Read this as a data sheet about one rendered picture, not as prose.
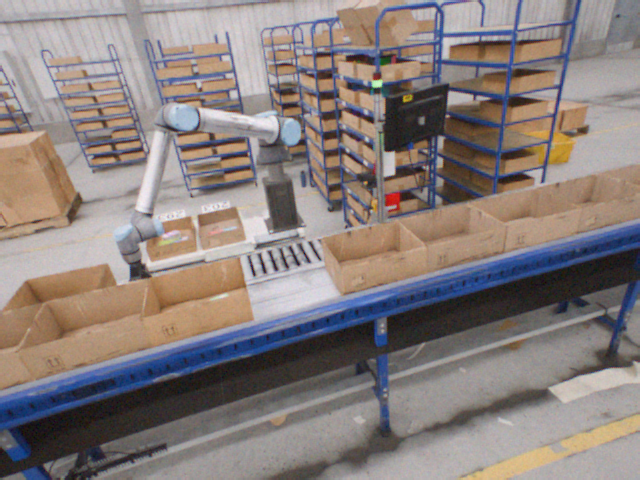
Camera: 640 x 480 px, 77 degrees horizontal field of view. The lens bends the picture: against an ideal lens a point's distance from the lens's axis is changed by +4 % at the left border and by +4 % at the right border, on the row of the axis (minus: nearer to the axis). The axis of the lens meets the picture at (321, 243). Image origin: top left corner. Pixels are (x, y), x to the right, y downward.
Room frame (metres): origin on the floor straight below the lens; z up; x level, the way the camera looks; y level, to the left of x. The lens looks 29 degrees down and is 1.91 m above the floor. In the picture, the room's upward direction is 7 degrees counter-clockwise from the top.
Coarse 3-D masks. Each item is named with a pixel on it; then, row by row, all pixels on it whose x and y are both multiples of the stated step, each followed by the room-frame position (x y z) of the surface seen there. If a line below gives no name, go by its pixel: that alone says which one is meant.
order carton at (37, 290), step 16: (64, 272) 1.83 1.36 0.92; (80, 272) 1.84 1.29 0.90; (96, 272) 1.86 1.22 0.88; (32, 288) 1.79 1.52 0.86; (48, 288) 1.81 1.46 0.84; (64, 288) 1.82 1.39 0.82; (80, 288) 1.84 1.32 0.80; (96, 288) 1.63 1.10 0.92; (16, 304) 1.64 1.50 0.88; (32, 304) 1.74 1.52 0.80
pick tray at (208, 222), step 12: (204, 216) 2.58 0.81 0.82; (216, 216) 2.60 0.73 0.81; (228, 216) 2.62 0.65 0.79; (204, 228) 2.52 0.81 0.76; (216, 228) 2.50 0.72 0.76; (240, 228) 2.27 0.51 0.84; (204, 240) 2.21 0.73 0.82; (216, 240) 2.23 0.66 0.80; (228, 240) 2.25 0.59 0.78; (240, 240) 2.27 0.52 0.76
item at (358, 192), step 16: (336, 48) 3.56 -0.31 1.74; (352, 48) 3.19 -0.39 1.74; (368, 48) 3.02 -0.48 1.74; (384, 48) 2.82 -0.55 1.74; (400, 48) 2.83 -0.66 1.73; (352, 80) 3.24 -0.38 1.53; (368, 80) 2.94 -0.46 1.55; (400, 80) 2.83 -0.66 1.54; (336, 96) 3.69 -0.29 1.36; (336, 112) 3.69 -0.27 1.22; (368, 112) 2.95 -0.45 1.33; (352, 128) 3.33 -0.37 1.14; (368, 160) 3.06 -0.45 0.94; (432, 160) 2.89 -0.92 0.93; (352, 192) 3.41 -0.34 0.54; (432, 192) 2.88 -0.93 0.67; (352, 208) 3.50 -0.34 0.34; (432, 208) 2.87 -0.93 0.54; (352, 224) 3.55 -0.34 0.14
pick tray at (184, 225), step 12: (168, 228) 2.52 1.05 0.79; (180, 228) 2.54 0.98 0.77; (192, 228) 2.34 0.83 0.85; (156, 240) 2.42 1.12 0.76; (180, 240) 2.18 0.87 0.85; (192, 240) 2.20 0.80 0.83; (156, 252) 2.14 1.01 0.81; (168, 252) 2.16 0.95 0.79; (180, 252) 2.17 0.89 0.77; (192, 252) 2.19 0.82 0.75
